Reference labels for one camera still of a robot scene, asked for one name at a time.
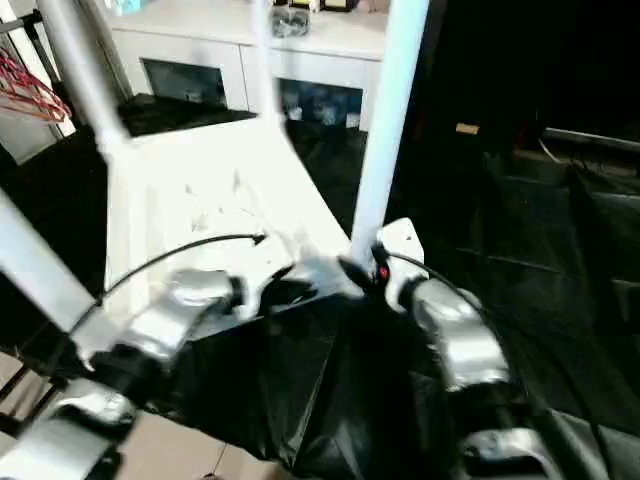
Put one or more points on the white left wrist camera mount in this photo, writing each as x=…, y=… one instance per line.
x=250, y=300

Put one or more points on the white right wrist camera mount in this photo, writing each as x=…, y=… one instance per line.
x=405, y=235

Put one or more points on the white cabinet with glass doors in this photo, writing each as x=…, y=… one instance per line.
x=200, y=45

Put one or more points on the grey curtain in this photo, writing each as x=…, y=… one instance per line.
x=120, y=70

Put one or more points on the black folding stand frame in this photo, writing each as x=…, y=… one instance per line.
x=15, y=385

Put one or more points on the black mat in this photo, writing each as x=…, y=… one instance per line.
x=525, y=250

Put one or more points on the small tan label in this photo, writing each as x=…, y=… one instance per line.
x=467, y=129

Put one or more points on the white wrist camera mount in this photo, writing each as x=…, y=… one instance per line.
x=405, y=235
x=250, y=300

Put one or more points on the long dark bar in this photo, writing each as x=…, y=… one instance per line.
x=590, y=139

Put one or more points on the white plastic table top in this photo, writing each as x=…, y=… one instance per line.
x=200, y=165

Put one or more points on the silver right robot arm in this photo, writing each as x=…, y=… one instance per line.
x=465, y=340

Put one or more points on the white plastic table leg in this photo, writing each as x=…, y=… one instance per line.
x=85, y=75
x=265, y=75
x=40, y=275
x=385, y=125

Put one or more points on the clear bag of dark parts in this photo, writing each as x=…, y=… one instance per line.
x=290, y=22

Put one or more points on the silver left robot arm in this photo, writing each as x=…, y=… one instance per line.
x=190, y=295

